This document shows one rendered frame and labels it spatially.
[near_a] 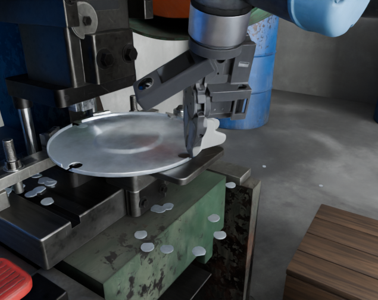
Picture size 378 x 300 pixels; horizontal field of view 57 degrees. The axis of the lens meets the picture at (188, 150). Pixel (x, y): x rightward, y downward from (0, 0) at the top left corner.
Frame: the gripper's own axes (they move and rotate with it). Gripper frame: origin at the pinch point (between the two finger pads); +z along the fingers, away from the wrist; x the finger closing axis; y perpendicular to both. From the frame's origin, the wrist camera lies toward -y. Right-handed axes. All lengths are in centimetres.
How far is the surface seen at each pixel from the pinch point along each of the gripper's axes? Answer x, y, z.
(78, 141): 10.0, -18.3, 4.9
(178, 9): 45.0, 7.5, -5.4
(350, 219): 11, 61, 51
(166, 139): 7.4, -2.2, 3.9
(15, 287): -21.3, -23.8, -3.6
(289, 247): 27, 59, 93
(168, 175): -5.3, -4.4, -0.2
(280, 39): 274, 173, 122
